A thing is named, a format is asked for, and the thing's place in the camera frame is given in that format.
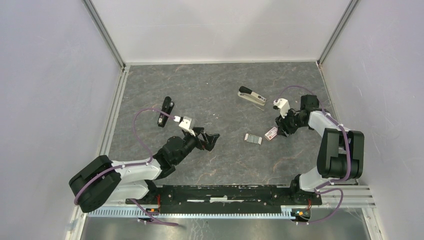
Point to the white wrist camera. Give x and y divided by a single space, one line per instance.
282 105
185 123

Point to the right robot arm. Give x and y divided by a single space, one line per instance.
341 152

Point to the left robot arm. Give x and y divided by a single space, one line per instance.
106 181

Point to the white cable duct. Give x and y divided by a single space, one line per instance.
136 212

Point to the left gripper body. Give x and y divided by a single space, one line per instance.
199 143

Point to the staple tray box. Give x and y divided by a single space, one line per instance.
254 139

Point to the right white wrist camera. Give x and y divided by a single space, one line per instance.
282 105

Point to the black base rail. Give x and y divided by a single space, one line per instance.
227 199

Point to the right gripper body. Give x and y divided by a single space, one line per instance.
291 122

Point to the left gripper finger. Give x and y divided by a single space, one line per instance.
205 135
209 143

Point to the red white staple box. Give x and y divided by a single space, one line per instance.
271 134

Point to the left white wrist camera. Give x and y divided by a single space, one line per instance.
185 123

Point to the black stapler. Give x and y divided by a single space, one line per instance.
166 110

